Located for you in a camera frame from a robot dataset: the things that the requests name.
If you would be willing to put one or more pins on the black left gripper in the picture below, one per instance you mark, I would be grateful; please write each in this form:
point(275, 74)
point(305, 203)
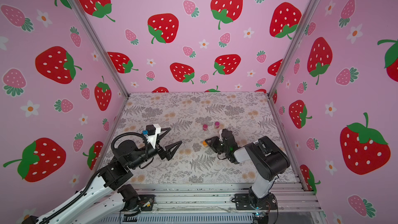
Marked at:
point(162, 153)

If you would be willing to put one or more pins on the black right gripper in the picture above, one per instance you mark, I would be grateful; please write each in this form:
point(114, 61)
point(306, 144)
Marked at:
point(220, 144)

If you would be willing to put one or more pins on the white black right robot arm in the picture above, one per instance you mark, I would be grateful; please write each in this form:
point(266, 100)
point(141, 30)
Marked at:
point(269, 160)

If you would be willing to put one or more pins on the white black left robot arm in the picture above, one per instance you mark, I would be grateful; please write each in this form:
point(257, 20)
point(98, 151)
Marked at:
point(107, 191)

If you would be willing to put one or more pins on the floral patterned table mat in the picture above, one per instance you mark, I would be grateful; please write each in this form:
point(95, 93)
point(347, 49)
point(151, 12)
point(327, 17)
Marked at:
point(246, 114)

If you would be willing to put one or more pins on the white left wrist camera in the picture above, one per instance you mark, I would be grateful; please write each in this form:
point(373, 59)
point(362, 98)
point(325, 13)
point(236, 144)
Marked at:
point(151, 134)

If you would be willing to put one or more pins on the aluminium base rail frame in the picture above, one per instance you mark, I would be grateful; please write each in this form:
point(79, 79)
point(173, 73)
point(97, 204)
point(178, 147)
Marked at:
point(208, 204)

